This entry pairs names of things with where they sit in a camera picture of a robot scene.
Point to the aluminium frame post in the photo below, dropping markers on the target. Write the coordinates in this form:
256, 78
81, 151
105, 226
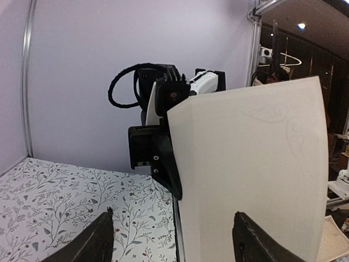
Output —
254, 15
24, 81

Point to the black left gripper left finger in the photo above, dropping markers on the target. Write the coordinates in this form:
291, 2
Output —
94, 243

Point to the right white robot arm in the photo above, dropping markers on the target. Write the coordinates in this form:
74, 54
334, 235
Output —
204, 81

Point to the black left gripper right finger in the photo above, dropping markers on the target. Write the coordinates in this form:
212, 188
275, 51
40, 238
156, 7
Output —
251, 243

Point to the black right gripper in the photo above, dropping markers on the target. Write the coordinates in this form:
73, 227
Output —
153, 144

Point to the right aluminium frame post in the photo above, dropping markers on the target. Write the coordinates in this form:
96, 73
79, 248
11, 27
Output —
254, 15

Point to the floral patterned table mat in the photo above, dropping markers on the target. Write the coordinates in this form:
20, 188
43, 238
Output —
45, 205

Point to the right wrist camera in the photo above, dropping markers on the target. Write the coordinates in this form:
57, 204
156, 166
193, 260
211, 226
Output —
170, 90

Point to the left aluminium frame post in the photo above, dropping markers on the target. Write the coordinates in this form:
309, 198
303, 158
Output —
24, 81

